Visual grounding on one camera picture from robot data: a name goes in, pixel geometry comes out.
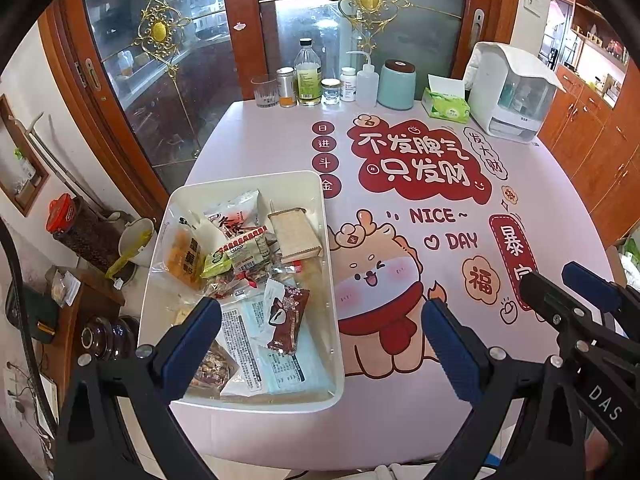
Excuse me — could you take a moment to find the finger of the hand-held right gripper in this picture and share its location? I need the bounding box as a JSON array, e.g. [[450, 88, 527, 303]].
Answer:
[[561, 261, 640, 341], [518, 270, 596, 352]]

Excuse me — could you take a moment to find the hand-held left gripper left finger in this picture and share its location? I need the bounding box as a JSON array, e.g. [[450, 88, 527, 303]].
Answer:
[[55, 296, 223, 480]]

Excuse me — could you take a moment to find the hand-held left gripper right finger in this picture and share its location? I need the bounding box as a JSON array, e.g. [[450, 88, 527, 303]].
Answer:
[[421, 297, 593, 480]]

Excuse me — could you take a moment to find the walnut date candy clear wrapper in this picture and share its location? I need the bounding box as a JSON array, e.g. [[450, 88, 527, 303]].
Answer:
[[202, 272, 238, 306], [187, 340, 241, 393]]

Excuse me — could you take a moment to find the clear bag of puffed cubes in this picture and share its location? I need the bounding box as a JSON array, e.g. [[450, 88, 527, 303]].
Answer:
[[170, 305, 198, 331]]

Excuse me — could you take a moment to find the large light blue packet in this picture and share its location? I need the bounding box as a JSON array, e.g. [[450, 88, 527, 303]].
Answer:
[[220, 295, 333, 396]]

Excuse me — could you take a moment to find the small green snack packet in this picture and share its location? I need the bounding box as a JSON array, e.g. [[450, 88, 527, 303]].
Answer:
[[200, 252, 232, 278]]

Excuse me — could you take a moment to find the yellow snack packet orange label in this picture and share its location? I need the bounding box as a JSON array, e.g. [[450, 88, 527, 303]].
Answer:
[[150, 222, 208, 291]]

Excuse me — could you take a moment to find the brown chocolate snack packet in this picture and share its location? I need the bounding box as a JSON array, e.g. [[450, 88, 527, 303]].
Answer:
[[266, 285, 311, 356]]

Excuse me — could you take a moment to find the red white cookie packet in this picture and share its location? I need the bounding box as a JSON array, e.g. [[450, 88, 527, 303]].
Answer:
[[215, 232, 273, 268]]

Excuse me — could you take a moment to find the white plastic storage bin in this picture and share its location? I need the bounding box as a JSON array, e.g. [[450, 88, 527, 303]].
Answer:
[[137, 170, 346, 415]]

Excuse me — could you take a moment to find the red white snack packet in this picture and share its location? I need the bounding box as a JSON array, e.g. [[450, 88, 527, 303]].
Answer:
[[202, 189, 268, 246]]

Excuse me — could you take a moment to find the clear cracker packet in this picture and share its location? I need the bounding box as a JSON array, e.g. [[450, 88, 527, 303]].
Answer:
[[266, 207, 323, 263]]

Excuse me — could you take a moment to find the person's right forearm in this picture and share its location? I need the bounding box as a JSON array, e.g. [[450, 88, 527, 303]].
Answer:
[[585, 427, 626, 480]]

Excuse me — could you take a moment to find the cardboard box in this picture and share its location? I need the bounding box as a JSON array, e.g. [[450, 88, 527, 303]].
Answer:
[[607, 237, 640, 286]]

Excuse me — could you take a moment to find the pink printed tablecloth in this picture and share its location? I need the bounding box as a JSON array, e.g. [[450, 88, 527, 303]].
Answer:
[[150, 100, 618, 463]]

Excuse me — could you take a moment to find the dark glass pot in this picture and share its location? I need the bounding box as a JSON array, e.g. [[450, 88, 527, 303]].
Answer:
[[80, 315, 141, 361]]

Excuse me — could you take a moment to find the wooden side table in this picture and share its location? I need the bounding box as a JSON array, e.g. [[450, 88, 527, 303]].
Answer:
[[42, 265, 126, 411]]

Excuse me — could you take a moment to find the white pitcher yellow inside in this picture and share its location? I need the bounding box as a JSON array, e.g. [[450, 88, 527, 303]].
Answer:
[[105, 217, 157, 283]]

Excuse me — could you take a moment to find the white power strip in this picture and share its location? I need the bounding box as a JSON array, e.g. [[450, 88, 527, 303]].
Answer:
[[40, 375, 59, 431]]

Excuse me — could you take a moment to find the wooden floor cabinet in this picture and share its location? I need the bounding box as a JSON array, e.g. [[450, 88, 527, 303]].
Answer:
[[537, 62, 640, 241]]

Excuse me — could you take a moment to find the red lid jar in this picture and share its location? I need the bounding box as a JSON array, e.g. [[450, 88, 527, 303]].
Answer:
[[46, 192, 118, 273]]

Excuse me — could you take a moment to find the white desktop storage organizer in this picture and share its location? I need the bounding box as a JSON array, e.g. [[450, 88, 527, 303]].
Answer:
[[462, 41, 567, 145]]

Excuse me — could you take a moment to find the green tissue box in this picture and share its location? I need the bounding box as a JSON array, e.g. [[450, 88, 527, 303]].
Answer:
[[421, 74, 471, 125]]

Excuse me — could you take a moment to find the wood framed glass sliding door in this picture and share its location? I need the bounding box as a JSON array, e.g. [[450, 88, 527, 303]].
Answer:
[[220, 0, 521, 106], [40, 0, 261, 211]]

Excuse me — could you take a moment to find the wooden display shelf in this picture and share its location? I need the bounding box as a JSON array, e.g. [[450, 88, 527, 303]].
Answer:
[[565, 0, 633, 111]]

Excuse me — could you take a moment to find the teal canister brown lid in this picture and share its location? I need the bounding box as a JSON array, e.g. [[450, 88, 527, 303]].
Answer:
[[377, 60, 417, 111]]

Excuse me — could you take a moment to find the white squeeze wash bottle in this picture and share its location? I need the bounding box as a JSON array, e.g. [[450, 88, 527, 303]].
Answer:
[[346, 51, 378, 108]]

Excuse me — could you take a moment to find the clear glass tumbler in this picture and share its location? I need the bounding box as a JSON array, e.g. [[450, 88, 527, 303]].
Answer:
[[251, 75, 279, 109]]

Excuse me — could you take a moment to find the white pill bottle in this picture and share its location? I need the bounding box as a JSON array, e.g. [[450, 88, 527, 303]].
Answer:
[[340, 67, 358, 103]]

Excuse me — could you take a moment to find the metal lid spice jar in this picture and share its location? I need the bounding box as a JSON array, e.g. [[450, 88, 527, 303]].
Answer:
[[276, 67, 296, 108]]

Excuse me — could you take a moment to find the glass bottle green label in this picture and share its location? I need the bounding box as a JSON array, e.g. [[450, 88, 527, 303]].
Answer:
[[294, 38, 323, 107]]

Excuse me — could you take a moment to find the black cable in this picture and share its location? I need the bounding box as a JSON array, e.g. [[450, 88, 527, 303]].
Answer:
[[0, 220, 61, 461]]

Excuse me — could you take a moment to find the wooden wall niche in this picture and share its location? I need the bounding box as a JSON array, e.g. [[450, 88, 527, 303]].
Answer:
[[0, 92, 51, 218]]

